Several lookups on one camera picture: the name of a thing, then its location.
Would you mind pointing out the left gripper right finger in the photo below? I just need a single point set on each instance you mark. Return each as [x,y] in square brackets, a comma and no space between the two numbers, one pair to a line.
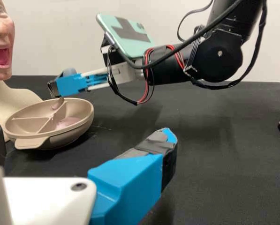
[135,178]

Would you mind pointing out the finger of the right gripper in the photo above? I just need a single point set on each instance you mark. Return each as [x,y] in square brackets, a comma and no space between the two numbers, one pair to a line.
[69,85]

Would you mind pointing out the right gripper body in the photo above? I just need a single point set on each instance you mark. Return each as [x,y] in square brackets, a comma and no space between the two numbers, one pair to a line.
[123,73]

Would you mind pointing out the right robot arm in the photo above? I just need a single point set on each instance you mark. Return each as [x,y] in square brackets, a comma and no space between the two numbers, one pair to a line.
[214,58]

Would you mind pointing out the beige divided bowl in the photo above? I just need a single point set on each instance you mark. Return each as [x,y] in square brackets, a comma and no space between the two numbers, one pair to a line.
[48,117]

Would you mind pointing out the dummy head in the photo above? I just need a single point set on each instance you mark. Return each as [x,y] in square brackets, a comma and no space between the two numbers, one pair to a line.
[1,58]

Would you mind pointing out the right wrist camera phone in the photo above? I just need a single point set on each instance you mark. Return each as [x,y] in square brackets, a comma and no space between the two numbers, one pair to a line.
[128,35]

